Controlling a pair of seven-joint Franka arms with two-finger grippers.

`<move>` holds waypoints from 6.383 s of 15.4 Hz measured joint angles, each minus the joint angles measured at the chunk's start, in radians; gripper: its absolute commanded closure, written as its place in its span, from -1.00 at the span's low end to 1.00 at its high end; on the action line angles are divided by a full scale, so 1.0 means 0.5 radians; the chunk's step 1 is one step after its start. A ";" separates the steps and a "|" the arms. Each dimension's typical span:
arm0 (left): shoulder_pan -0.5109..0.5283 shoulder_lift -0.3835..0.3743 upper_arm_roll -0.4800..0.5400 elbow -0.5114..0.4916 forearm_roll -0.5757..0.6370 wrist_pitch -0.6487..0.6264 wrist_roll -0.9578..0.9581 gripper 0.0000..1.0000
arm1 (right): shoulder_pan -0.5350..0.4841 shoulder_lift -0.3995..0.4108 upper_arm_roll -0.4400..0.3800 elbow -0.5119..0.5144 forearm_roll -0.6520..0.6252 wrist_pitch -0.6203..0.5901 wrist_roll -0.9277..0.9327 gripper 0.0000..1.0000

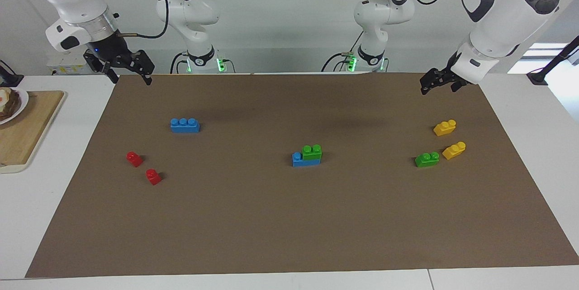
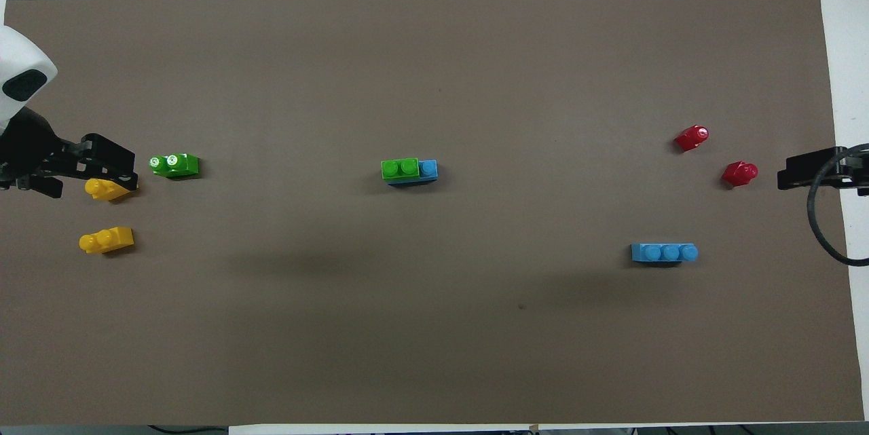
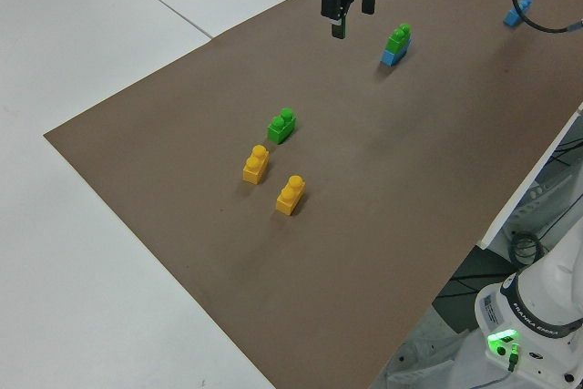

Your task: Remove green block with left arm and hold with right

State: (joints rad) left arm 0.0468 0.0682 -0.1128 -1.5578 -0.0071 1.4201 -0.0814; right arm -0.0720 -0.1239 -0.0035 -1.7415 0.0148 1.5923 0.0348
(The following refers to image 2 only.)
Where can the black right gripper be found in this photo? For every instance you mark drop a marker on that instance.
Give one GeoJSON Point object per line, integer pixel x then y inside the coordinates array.
{"type": "Point", "coordinates": [857, 174]}

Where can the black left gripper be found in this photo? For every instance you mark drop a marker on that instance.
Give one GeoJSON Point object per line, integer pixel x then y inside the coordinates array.
{"type": "Point", "coordinates": [27, 146]}

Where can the plain green two-stud block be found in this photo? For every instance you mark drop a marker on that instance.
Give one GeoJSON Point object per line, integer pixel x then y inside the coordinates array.
{"type": "Point", "coordinates": [399, 169]}

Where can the blue three-stud block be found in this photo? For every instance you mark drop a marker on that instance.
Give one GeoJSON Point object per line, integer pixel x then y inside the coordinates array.
{"type": "Point", "coordinates": [664, 253]}
{"type": "Point", "coordinates": [428, 170]}

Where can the yellow two-stud block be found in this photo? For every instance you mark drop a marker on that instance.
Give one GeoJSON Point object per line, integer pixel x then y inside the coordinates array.
{"type": "Point", "coordinates": [107, 240]}
{"type": "Point", "coordinates": [102, 189]}

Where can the red single-stud block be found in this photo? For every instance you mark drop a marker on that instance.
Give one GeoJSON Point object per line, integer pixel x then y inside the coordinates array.
{"type": "Point", "coordinates": [691, 138]}
{"type": "Point", "coordinates": [738, 173]}

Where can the green block with white-printed studs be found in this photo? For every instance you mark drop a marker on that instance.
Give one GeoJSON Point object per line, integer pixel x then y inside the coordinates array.
{"type": "Point", "coordinates": [178, 165]}

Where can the brown table mat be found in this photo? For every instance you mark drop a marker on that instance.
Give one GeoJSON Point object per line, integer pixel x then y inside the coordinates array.
{"type": "Point", "coordinates": [434, 319]}

